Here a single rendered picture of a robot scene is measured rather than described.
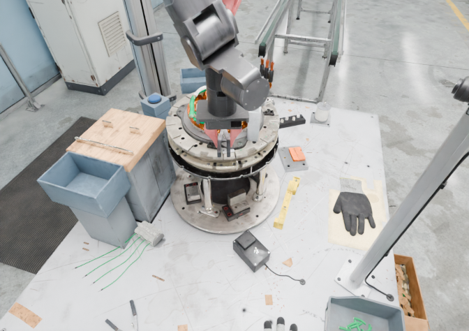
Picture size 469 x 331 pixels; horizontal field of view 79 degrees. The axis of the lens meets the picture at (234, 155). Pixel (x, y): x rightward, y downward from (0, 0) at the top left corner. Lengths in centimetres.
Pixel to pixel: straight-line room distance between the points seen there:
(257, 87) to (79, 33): 258
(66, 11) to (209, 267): 246
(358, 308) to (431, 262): 124
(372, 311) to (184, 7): 79
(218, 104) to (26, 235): 183
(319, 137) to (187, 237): 70
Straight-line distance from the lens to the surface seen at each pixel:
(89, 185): 86
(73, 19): 291
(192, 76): 114
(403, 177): 243
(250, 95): 45
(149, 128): 85
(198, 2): 45
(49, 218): 222
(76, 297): 95
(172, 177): 103
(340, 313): 88
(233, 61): 46
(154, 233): 91
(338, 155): 121
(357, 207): 104
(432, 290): 199
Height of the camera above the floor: 158
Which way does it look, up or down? 45 degrees down
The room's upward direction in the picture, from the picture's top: straight up
